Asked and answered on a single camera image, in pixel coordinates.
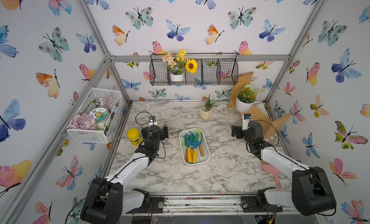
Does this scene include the wooden stand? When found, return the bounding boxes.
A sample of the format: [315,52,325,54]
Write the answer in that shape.
[228,72,291,139]

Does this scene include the small woven pot plant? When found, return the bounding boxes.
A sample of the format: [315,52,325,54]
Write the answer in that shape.
[199,95,218,119]

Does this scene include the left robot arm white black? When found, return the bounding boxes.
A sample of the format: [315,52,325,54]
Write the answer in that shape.
[80,125,169,224]

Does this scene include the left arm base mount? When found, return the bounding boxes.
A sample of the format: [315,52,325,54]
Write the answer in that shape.
[128,196,164,214]

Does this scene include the pink purple flowers bunch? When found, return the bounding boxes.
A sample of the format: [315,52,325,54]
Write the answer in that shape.
[68,113,97,130]

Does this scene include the round tin in basket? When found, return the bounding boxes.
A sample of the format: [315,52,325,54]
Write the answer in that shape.
[89,107,109,123]

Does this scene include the white pot with flowers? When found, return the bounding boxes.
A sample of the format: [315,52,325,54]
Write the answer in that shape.
[162,49,198,82]

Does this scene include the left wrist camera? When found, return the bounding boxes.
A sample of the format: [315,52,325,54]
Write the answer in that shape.
[148,116,158,126]

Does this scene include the teal shovel yellow handle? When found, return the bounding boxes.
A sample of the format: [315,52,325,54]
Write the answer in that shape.
[191,133,200,163]

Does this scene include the green shovel wooden handle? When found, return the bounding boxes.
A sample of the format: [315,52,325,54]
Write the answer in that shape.
[195,129,205,157]

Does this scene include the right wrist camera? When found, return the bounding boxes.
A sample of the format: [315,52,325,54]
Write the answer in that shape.
[242,113,251,131]

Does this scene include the white mesh wall basket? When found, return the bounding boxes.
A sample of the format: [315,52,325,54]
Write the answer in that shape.
[66,88,123,144]

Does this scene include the white pot red green plant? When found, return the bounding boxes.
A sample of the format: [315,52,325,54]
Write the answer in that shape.
[236,84,265,113]

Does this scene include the black wire wall basket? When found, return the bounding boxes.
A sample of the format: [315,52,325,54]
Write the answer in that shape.
[149,53,239,88]

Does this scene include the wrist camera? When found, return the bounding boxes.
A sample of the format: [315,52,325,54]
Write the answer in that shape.
[242,113,251,131]
[148,116,158,126]

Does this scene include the pink hand brush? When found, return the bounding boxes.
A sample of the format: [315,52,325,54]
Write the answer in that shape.
[260,160,282,188]

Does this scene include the yellow bottle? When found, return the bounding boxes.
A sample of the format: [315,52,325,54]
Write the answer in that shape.
[127,128,143,146]

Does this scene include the white storage box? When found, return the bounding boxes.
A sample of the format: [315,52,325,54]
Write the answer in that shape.
[179,128,211,166]

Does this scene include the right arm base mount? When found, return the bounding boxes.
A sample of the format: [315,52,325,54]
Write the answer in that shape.
[240,195,283,213]

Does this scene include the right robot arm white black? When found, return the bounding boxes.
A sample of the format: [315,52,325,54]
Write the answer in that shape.
[231,120,337,216]

